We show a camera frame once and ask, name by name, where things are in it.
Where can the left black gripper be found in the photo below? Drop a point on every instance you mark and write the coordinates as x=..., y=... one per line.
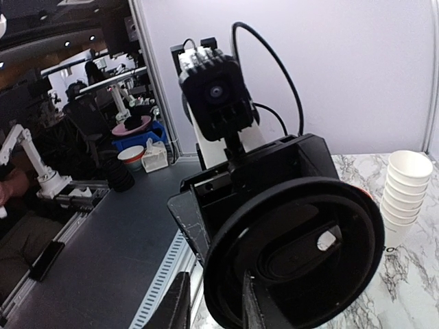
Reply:
x=207, y=199

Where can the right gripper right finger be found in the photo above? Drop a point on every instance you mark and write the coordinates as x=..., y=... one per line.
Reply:
x=259, y=309

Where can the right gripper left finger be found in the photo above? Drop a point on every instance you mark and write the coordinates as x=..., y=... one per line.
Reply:
x=174, y=311

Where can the stack of white paper cups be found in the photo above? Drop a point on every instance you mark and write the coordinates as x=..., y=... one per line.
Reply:
x=406, y=182

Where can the front aluminium rail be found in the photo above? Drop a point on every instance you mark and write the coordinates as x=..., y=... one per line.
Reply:
x=179, y=257

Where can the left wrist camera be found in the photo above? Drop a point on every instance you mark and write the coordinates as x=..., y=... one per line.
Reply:
x=215, y=91

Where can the left aluminium frame post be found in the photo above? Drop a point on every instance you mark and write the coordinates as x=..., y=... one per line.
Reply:
x=152, y=69

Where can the aluminium frame post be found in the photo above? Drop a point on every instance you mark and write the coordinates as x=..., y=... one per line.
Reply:
x=152, y=69
x=432, y=116

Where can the right aluminium frame post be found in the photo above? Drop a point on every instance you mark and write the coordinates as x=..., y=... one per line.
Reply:
x=432, y=116

